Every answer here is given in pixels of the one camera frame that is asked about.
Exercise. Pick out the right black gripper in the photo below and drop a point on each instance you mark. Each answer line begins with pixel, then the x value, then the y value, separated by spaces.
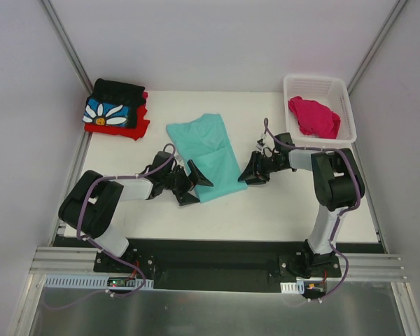
pixel 259 169

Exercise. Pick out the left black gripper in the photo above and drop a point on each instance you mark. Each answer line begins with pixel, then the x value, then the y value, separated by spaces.
pixel 185 182

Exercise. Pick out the teal t shirt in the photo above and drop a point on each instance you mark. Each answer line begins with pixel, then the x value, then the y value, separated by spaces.
pixel 205 141

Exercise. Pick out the white plastic basket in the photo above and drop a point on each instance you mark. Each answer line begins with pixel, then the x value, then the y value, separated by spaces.
pixel 328 91

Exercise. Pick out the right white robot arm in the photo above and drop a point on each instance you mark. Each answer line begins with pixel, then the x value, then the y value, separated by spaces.
pixel 338 187

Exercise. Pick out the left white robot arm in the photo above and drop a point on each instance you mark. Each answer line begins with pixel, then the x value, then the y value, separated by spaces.
pixel 91 204

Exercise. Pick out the red folded t shirt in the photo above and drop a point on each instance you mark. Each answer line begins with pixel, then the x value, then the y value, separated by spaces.
pixel 129 129

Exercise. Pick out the magenta t shirt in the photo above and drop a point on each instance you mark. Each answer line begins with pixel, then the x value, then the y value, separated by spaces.
pixel 314 118

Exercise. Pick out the pink folded t shirt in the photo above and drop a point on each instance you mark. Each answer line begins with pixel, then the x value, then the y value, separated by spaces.
pixel 145 97

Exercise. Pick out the right white cable duct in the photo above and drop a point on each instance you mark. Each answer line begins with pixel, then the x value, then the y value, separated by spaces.
pixel 297 287

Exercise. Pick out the white cable duct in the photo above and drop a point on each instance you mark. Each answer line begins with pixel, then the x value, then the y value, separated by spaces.
pixel 297 287
pixel 97 282

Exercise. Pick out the left white cable duct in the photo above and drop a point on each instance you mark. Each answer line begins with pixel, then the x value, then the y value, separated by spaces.
pixel 97 282

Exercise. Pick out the right aluminium frame post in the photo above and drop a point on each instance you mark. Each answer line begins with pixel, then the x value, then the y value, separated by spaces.
pixel 396 11

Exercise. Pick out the aluminium frame post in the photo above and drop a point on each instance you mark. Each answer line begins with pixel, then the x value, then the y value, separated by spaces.
pixel 396 11
pixel 66 43

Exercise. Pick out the left aluminium frame post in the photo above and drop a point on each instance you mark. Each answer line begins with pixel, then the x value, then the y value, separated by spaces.
pixel 66 43

